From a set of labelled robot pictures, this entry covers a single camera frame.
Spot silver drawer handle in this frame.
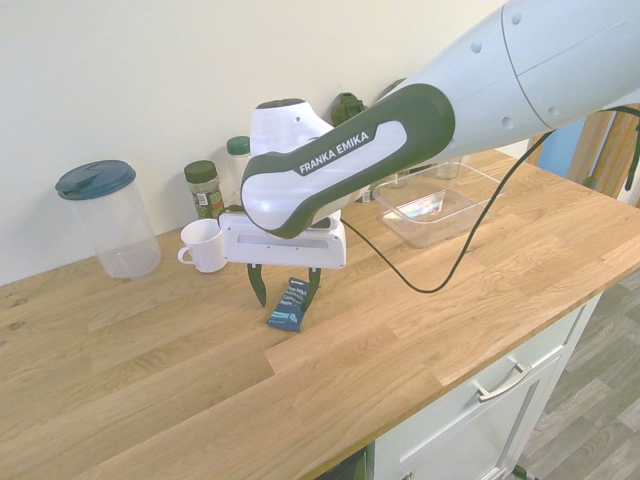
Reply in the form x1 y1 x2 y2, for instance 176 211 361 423
472 362 533 404

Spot dark blue protein bar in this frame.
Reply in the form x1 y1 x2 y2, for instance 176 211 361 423
264 276 321 335

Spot herb jar with green lid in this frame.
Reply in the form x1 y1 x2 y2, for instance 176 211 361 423
183 159 225 222

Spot white mug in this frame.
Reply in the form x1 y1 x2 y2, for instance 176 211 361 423
177 217 227 274

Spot wooden door frame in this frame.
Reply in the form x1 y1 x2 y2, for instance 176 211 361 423
569 102 640 206

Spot dark green shaker bottle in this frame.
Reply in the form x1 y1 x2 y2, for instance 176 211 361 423
330 92 369 126

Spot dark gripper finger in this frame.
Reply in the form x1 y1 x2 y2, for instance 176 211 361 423
247 263 267 308
302 268 324 319

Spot clear pitcher with teal lid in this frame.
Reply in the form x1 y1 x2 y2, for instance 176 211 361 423
54 159 163 280

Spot clear rectangular plastic container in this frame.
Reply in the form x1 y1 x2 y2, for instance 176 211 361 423
372 154 504 250

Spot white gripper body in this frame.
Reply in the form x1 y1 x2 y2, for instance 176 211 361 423
218 209 348 271

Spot black cable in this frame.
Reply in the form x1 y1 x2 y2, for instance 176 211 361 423
342 104 640 295

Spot clear bottle with green lid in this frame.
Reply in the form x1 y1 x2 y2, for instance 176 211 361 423
225 135 253 209

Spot white cabinet drawer with handle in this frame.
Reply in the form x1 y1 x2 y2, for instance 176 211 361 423
372 294 604 480

